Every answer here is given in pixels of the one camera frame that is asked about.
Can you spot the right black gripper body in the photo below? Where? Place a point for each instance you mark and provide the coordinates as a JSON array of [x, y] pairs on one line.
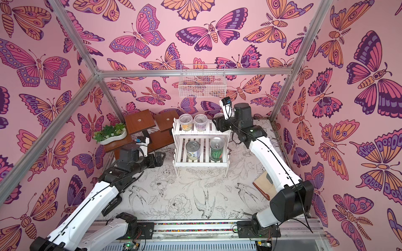
[[220, 124]]

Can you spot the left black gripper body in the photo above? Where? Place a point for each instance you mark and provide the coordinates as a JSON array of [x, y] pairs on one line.
[[144, 162]]

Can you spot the green watermelon can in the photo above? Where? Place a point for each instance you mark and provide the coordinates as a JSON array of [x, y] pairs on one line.
[[216, 149]]

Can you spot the white wooden slatted shelf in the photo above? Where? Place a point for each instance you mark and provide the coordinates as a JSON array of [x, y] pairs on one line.
[[203, 137]]

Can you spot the yellow seed jar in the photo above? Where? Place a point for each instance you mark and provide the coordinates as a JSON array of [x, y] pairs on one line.
[[186, 122]]

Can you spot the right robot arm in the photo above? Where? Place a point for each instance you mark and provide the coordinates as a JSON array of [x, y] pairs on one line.
[[293, 195]]

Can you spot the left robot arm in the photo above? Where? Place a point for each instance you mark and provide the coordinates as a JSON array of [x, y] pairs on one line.
[[105, 196]]

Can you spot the green plant in white pot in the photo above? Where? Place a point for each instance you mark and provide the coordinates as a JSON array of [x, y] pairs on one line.
[[110, 133]]

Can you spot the brown wooden tiered stand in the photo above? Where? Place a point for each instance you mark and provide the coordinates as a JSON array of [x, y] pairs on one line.
[[157, 128]]

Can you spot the black slotted scoop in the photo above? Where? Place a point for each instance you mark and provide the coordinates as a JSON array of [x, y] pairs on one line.
[[112, 205]]

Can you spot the white purple label can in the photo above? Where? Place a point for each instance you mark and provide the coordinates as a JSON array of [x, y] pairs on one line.
[[193, 150]]

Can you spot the beige work glove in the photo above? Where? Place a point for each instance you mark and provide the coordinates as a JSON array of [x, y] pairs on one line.
[[264, 185]]

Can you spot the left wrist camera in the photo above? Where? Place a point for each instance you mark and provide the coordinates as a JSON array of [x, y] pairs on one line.
[[143, 143]]

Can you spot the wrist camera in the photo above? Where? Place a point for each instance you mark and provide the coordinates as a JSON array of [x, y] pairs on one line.
[[226, 105], [143, 143]]

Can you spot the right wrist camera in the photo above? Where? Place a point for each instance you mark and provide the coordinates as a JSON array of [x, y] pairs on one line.
[[226, 105]]

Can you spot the white wire basket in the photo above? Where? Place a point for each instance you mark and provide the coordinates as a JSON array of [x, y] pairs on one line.
[[202, 80]]

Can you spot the aluminium frame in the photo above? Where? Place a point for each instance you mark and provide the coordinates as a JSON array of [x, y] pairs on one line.
[[97, 79]]

